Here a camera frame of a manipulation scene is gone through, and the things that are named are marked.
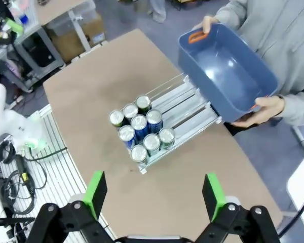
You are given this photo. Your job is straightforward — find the clear plastic storage box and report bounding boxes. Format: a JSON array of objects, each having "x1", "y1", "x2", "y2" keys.
[{"x1": 46, "y1": 0, "x2": 97, "y2": 36}]

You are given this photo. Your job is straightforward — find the person's right hand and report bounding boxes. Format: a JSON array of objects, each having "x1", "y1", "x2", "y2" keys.
[{"x1": 192, "y1": 15, "x2": 220, "y2": 35}]

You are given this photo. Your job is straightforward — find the grey-sleeved left forearm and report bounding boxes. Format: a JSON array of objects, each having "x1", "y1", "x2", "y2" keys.
[{"x1": 278, "y1": 83, "x2": 304, "y2": 127}]

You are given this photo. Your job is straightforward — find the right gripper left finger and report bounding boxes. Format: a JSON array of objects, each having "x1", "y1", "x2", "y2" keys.
[{"x1": 26, "y1": 171, "x2": 117, "y2": 243}]

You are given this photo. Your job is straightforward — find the grey metal cart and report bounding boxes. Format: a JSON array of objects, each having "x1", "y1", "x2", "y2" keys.
[{"x1": 0, "y1": 23, "x2": 66, "y2": 94}]

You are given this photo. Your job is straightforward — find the brown table white leg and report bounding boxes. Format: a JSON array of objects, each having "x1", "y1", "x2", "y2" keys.
[{"x1": 33, "y1": 0, "x2": 110, "y2": 52}]

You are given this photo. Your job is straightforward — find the large cardboard box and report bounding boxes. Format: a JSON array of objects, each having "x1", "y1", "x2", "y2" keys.
[{"x1": 49, "y1": 14, "x2": 107, "y2": 63}]

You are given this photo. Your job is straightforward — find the bystander in grey trousers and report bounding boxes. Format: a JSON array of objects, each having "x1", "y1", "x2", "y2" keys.
[{"x1": 146, "y1": 0, "x2": 167, "y2": 24}]

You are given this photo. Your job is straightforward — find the person's left hand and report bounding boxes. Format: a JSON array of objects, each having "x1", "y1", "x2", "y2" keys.
[{"x1": 230, "y1": 94, "x2": 286, "y2": 129}]

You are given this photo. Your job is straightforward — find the white side table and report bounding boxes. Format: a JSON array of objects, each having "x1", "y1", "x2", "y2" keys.
[{"x1": 285, "y1": 151, "x2": 304, "y2": 221}]

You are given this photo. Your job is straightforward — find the person in grey hoodie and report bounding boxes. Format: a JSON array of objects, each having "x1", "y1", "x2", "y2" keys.
[{"x1": 192, "y1": 0, "x2": 304, "y2": 138}]

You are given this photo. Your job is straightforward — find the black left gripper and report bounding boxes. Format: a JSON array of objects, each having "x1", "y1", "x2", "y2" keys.
[{"x1": 0, "y1": 17, "x2": 25, "y2": 46}]

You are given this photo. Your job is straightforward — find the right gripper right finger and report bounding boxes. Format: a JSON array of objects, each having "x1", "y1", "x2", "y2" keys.
[{"x1": 195, "y1": 173, "x2": 281, "y2": 243}]

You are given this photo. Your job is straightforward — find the black cable bundle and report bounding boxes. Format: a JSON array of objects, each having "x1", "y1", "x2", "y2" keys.
[{"x1": 0, "y1": 141, "x2": 48, "y2": 219}]

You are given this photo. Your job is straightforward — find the grey-sleeved right forearm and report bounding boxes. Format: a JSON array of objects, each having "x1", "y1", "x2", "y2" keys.
[{"x1": 214, "y1": 0, "x2": 247, "y2": 29}]

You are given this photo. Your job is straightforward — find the slotted aluminium base plate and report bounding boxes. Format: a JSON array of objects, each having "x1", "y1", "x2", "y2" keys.
[{"x1": 0, "y1": 103, "x2": 115, "y2": 243}]

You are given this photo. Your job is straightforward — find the blue storage bin orange handles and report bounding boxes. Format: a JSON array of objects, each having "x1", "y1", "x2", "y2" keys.
[{"x1": 177, "y1": 23, "x2": 280, "y2": 123}]

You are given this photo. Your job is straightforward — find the white wire can dispenser rack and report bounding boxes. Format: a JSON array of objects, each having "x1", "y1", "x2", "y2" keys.
[{"x1": 108, "y1": 72, "x2": 222, "y2": 175}]

